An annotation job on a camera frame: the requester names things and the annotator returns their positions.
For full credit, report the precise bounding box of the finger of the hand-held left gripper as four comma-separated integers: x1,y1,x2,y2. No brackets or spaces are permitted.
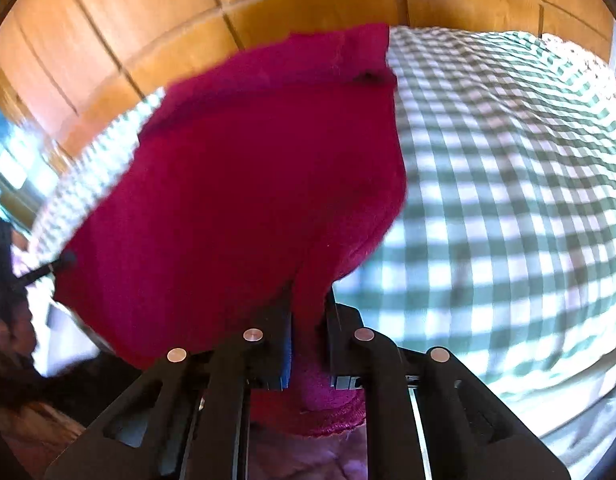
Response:
10,252,78,291

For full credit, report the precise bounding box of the dark red knit sweater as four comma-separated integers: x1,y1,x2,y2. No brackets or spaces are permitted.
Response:
55,22,409,438

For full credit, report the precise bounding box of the wooden headboard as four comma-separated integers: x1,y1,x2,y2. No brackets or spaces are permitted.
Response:
0,0,616,161

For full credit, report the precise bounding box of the person's left forearm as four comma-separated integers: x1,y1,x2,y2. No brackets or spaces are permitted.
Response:
0,350,144,461

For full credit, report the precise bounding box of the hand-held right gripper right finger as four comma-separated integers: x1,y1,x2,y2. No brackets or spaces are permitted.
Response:
324,292,571,480

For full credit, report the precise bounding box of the person's left hand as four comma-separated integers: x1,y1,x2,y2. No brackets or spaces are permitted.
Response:
0,305,38,363

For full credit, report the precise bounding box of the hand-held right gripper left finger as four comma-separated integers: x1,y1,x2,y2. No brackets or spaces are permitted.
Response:
44,305,293,480

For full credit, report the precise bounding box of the green white checkered blanket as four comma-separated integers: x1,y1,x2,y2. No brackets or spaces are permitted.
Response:
30,25,616,403

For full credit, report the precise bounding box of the ornate glass panel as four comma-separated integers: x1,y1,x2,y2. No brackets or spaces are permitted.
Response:
0,105,64,226

